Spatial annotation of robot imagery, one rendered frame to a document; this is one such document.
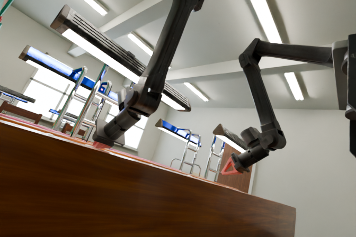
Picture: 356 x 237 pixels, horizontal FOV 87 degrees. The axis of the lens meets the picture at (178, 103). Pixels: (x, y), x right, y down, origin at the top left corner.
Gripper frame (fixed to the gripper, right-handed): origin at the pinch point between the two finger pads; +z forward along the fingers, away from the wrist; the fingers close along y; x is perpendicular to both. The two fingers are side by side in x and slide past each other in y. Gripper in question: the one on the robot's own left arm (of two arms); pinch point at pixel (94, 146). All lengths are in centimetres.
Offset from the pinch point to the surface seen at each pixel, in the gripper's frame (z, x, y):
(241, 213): -21, 26, -44
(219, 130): -20, -24, -71
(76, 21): -23.3, -20.3, 22.3
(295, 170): -24, -82, -474
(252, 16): -115, -198, -154
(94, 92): -1.8, -24.0, 2.7
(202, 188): -24.7, 22.6, -15.3
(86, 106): 2.2, -19.3, 2.9
